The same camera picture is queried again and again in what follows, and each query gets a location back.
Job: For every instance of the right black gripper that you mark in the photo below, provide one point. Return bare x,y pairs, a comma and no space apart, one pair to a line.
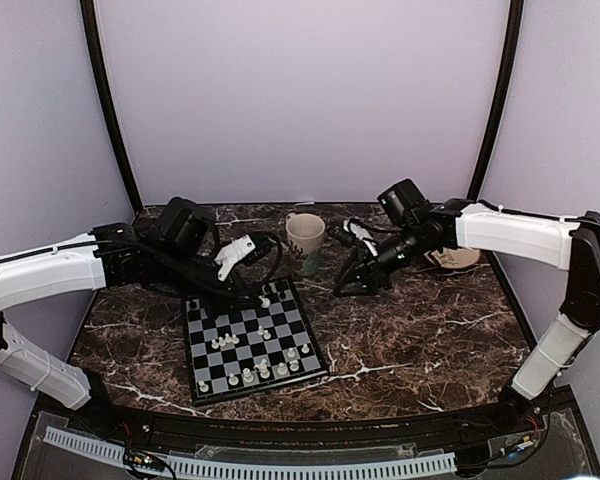
367,269

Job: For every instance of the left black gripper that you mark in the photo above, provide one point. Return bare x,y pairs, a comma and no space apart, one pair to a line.
232,293

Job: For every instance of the black grey chessboard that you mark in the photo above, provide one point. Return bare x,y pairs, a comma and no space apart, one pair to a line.
224,346

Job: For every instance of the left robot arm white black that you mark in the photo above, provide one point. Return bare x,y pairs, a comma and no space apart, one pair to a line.
108,256

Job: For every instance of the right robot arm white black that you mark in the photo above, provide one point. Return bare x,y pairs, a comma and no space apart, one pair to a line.
552,261

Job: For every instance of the cream floral mug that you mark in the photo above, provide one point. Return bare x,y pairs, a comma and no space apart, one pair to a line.
305,236

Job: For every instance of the beige bowl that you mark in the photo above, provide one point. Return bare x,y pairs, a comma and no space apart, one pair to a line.
453,259

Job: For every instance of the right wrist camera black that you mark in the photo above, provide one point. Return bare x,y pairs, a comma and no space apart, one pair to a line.
404,204

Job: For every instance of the white slotted cable duct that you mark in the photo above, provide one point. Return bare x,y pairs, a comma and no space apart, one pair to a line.
219,463

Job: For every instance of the left black frame post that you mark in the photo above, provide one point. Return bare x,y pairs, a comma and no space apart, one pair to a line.
106,101

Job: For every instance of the black frame post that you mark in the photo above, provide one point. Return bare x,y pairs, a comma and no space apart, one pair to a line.
106,101
500,95

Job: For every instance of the black front rail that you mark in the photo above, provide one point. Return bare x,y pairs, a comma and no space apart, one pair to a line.
339,415

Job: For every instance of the right black frame post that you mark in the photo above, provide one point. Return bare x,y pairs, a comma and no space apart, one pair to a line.
500,95

